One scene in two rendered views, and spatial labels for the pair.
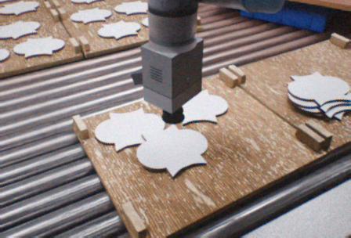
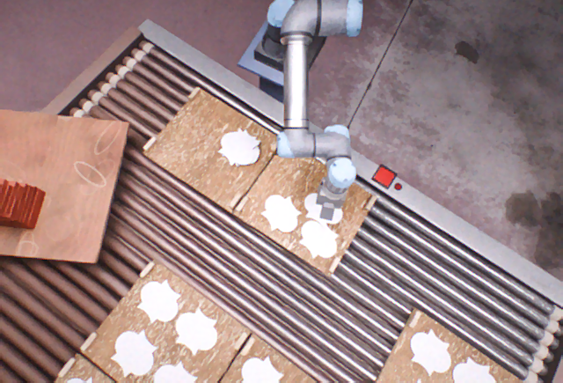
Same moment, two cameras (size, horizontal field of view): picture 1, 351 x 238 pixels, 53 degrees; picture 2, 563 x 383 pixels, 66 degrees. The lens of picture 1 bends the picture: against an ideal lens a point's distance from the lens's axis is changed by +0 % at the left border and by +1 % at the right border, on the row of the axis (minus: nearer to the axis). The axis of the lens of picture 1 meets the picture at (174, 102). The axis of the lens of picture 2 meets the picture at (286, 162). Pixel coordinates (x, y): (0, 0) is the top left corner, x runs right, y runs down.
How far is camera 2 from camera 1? 1.42 m
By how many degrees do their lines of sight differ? 69
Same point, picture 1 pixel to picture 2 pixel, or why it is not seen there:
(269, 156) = (301, 165)
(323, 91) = (242, 145)
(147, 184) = (347, 210)
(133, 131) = (321, 235)
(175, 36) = not seen: hidden behind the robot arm
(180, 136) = (313, 208)
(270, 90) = (240, 177)
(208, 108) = (281, 205)
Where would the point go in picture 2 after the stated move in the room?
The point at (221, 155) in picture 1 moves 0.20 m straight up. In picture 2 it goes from (312, 186) to (320, 166)
